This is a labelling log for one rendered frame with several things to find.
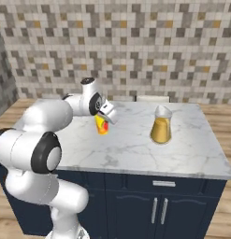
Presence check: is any silver cupboard door handle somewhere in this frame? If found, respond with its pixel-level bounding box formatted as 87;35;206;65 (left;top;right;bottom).
160;197;169;226
151;197;159;225

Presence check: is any glass pitcher with yellow liquid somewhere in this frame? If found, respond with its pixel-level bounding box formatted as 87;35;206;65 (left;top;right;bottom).
149;105;174;145

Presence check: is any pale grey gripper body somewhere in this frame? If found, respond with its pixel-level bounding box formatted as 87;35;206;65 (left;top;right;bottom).
98;101;119;125

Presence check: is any navy island cabinet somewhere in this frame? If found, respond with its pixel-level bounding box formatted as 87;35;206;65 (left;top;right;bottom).
0;163;229;239

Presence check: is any white stool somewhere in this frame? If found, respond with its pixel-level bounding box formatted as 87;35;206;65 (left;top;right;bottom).
135;94;171;104

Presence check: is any silver drawer handle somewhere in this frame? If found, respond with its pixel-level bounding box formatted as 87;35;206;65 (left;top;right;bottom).
152;179;177;188

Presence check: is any navy cupboard door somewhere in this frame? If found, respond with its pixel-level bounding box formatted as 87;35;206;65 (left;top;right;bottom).
159;192;215;239
106;190;161;239

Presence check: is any navy drawer front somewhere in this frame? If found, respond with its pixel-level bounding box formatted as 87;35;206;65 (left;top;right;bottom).
123;174;212;195

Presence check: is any yellow and red cup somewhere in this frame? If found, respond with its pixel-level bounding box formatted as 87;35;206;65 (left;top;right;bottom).
94;114;110;135

